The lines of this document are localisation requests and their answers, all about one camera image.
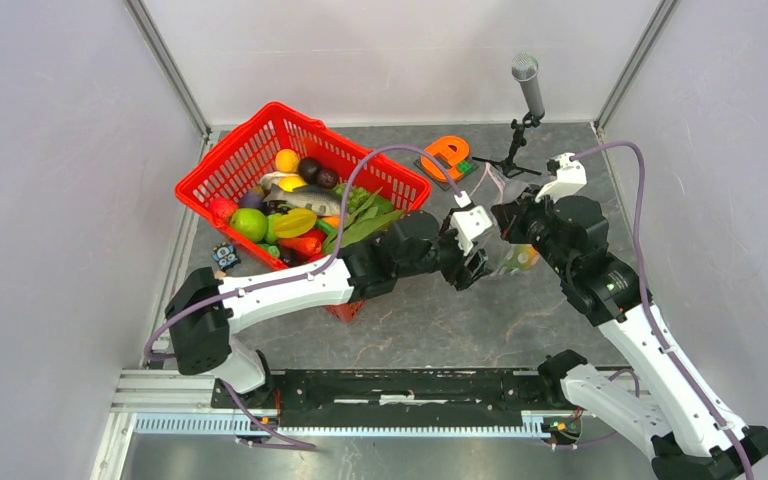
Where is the red plastic shopping basket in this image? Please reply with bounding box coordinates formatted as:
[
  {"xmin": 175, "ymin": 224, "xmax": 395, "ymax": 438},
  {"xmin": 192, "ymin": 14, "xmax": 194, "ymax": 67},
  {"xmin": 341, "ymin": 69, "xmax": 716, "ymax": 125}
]
[{"xmin": 174, "ymin": 101, "xmax": 433, "ymax": 324}]

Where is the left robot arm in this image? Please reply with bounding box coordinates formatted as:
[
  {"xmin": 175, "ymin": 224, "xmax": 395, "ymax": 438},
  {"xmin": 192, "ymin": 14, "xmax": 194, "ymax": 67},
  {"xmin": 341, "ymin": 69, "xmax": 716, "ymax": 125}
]
[{"xmin": 166, "ymin": 207, "xmax": 494, "ymax": 408}]

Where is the grey toy fish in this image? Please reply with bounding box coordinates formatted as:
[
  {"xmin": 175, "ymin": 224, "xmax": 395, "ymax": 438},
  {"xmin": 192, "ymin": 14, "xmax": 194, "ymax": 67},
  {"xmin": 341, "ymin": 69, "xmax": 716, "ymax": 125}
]
[{"xmin": 264, "ymin": 185, "xmax": 341, "ymax": 216}]

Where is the orange letter e block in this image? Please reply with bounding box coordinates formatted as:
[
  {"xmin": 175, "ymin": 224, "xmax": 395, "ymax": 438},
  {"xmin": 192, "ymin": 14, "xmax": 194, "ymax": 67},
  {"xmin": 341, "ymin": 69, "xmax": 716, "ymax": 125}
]
[{"xmin": 415, "ymin": 135, "xmax": 474, "ymax": 189}]

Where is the green toy leafy vegetable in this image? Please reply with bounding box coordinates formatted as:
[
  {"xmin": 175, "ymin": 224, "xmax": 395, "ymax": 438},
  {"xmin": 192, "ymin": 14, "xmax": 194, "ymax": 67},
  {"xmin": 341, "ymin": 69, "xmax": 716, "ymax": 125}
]
[{"xmin": 340, "ymin": 191, "xmax": 405, "ymax": 247}]

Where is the clear dotted zip bag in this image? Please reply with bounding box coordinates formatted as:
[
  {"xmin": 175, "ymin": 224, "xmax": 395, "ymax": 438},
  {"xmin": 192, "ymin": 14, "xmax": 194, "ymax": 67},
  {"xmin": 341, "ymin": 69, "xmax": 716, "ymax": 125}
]
[{"xmin": 470, "ymin": 163, "xmax": 529, "ymax": 277}]

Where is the green toy apple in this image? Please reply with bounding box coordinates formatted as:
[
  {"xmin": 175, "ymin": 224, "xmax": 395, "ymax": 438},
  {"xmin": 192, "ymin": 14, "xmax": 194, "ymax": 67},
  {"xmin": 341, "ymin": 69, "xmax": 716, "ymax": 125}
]
[{"xmin": 229, "ymin": 208, "xmax": 268, "ymax": 243}]

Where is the dark avocado toy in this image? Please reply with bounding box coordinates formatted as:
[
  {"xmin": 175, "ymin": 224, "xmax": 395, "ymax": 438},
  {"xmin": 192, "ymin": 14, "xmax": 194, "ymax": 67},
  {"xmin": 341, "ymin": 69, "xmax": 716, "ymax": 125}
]
[{"xmin": 296, "ymin": 157, "xmax": 322, "ymax": 185}]

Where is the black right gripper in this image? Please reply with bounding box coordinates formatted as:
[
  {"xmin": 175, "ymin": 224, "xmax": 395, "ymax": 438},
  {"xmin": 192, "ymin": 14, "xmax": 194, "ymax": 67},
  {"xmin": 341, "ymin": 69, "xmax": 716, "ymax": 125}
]
[{"xmin": 492, "ymin": 183, "xmax": 574, "ymax": 278}]

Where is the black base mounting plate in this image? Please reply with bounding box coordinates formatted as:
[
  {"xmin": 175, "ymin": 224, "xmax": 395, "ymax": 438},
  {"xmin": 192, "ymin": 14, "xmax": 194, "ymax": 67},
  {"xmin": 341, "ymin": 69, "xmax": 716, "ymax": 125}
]
[{"xmin": 240, "ymin": 368, "xmax": 576, "ymax": 428}]

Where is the green toy grape bunch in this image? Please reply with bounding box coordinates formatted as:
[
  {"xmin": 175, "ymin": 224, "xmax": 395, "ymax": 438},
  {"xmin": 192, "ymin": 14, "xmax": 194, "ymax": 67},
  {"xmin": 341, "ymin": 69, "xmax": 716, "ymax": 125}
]
[{"xmin": 332, "ymin": 183, "xmax": 371, "ymax": 213}]

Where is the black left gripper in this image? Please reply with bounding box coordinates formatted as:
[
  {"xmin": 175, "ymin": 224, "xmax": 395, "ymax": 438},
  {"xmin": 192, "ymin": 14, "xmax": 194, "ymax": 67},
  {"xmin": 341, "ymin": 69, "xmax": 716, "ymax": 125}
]
[{"xmin": 396, "ymin": 209, "xmax": 493, "ymax": 292}]

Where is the grey microphone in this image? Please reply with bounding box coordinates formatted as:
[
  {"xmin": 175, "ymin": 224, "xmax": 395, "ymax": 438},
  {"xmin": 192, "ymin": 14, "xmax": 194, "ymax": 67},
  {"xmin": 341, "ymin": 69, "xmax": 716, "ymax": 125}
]
[{"xmin": 511, "ymin": 52, "xmax": 545, "ymax": 120}]

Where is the orange yellow round fruit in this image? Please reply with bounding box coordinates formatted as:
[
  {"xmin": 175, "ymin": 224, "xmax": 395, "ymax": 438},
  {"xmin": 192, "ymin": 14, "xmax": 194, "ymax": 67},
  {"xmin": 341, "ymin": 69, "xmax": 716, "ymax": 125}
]
[{"xmin": 274, "ymin": 149, "xmax": 301, "ymax": 174}]

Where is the red strawberry toy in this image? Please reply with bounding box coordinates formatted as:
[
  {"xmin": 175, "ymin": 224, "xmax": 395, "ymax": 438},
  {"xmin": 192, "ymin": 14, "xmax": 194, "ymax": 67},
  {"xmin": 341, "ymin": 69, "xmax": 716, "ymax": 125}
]
[{"xmin": 207, "ymin": 197, "xmax": 238, "ymax": 228}]

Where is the black microphone tripod stand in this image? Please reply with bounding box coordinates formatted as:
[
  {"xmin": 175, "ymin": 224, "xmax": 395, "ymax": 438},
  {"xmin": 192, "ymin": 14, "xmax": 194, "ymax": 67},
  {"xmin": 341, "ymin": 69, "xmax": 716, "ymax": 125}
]
[{"xmin": 471, "ymin": 112, "xmax": 542, "ymax": 178}]

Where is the yellow toy lemon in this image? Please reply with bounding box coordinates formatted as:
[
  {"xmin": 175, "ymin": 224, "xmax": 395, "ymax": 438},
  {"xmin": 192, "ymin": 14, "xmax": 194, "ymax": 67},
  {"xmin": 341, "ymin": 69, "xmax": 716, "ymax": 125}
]
[{"xmin": 277, "ymin": 175, "xmax": 308, "ymax": 192}]

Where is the dark red passion fruit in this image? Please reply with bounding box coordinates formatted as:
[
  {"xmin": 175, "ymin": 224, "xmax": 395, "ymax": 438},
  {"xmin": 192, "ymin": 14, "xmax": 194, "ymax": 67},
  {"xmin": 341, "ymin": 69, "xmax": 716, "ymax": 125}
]
[{"xmin": 316, "ymin": 167, "xmax": 340, "ymax": 190}]

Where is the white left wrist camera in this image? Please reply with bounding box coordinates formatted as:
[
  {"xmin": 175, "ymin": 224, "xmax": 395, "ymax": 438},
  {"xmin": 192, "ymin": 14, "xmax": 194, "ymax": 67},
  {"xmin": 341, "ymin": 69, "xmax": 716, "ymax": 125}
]
[{"xmin": 449, "ymin": 191, "xmax": 494, "ymax": 257}]

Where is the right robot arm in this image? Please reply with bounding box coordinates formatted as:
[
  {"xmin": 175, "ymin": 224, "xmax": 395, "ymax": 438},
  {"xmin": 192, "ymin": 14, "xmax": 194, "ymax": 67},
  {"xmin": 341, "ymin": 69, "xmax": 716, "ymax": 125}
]
[{"xmin": 491, "ymin": 194, "xmax": 768, "ymax": 479}]

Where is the small cartoon owl paddle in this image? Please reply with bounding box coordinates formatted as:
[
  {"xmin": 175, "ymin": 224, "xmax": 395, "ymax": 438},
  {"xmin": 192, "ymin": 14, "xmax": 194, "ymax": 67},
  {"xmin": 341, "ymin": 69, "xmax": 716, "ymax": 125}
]
[{"xmin": 212, "ymin": 242, "xmax": 240, "ymax": 272}]

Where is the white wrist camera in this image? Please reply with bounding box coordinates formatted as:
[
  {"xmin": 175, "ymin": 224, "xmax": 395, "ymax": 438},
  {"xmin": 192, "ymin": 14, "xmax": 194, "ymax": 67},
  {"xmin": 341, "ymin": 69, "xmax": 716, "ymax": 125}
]
[
  {"xmin": 449, "ymin": 191, "xmax": 494, "ymax": 257},
  {"xmin": 535, "ymin": 152, "xmax": 587, "ymax": 202}
]

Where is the white toy garlic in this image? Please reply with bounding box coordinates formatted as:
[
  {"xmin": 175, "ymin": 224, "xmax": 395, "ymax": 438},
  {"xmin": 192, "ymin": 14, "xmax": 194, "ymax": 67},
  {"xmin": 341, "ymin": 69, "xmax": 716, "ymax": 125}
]
[{"xmin": 258, "ymin": 171, "xmax": 294, "ymax": 191}]

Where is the yellow green toy mango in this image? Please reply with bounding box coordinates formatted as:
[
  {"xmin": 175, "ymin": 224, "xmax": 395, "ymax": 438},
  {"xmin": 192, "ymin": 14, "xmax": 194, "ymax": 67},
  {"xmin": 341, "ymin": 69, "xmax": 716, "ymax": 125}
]
[{"xmin": 500, "ymin": 244, "xmax": 540, "ymax": 275}]

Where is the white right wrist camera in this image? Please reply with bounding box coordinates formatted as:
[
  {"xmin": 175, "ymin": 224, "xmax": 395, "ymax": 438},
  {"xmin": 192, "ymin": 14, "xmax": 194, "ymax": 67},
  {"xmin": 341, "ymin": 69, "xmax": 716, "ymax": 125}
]
[{"xmin": 535, "ymin": 152, "xmax": 587, "ymax": 202}]

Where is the yellow toy starfruit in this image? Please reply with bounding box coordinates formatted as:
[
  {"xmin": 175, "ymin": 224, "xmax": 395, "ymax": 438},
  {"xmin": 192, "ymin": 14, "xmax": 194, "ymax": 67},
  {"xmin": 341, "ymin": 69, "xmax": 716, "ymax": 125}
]
[{"xmin": 272, "ymin": 208, "xmax": 318, "ymax": 239}]

